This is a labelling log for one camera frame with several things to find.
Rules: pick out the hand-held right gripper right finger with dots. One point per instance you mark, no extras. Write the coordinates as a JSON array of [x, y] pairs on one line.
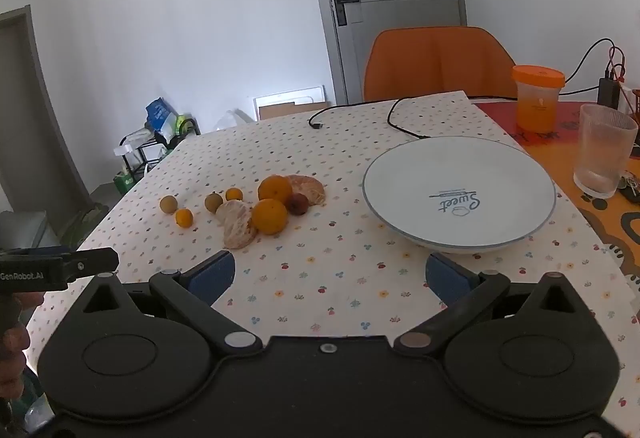
[[446, 279]]

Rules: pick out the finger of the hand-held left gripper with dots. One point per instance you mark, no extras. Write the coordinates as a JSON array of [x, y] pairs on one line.
[[95, 262], [35, 251]]

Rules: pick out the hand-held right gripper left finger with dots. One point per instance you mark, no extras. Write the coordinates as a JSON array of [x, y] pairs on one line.
[[215, 274]]

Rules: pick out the peeled mandarin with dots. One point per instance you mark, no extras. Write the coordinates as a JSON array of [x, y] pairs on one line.
[[312, 190], [237, 228]]

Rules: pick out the small orange kumquat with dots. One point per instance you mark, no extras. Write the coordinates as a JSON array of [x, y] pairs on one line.
[[234, 194], [183, 217]]

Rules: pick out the brown longan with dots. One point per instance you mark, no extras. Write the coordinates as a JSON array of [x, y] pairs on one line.
[[169, 204], [213, 202]]

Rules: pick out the orange mandarin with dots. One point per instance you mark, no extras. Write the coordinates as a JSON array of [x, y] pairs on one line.
[[274, 188], [269, 216]]

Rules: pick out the white plate with blue rim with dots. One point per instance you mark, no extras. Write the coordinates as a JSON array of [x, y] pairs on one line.
[[450, 188]]

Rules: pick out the dark red fruit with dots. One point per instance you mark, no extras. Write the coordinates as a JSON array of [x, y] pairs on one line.
[[297, 204]]

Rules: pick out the person's left hand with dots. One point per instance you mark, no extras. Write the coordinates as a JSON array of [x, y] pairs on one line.
[[12, 368]]

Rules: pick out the green box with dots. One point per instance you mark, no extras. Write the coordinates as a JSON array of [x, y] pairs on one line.
[[124, 181]]

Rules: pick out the black metal rack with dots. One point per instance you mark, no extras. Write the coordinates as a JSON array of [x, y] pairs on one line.
[[150, 153]]

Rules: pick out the clear plastic bag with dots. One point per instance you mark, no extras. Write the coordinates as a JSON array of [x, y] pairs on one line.
[[235, 120]]

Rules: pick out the blue bag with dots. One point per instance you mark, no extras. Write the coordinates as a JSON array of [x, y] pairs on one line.
[[159, 113]]

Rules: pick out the orange patterned tablecloth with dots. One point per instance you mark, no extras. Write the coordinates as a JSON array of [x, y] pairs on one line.
[[565, 155]]

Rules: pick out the brown cardboard sheet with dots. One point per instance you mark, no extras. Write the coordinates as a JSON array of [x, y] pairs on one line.
[[295, 110]]

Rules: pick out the white board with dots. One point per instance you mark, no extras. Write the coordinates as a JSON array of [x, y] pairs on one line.
[[287, 95]]

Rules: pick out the orange lidded plastic cup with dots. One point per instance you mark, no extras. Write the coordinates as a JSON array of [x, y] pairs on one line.
[[537, 103]]

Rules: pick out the ribbed clear glass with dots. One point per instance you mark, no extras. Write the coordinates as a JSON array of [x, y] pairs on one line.
[[602, 153]]

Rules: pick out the bunch of keys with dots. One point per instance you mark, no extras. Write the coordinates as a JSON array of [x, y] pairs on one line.
[[630, 188]]

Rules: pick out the orange chair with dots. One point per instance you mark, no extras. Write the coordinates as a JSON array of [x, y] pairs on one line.
[[425, 63]]

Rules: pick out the power adapter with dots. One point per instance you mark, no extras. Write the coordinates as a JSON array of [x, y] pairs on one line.
[[609, 92]]

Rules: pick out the grey doorway frame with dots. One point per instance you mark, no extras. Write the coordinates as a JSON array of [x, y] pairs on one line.
[[50, 93]]

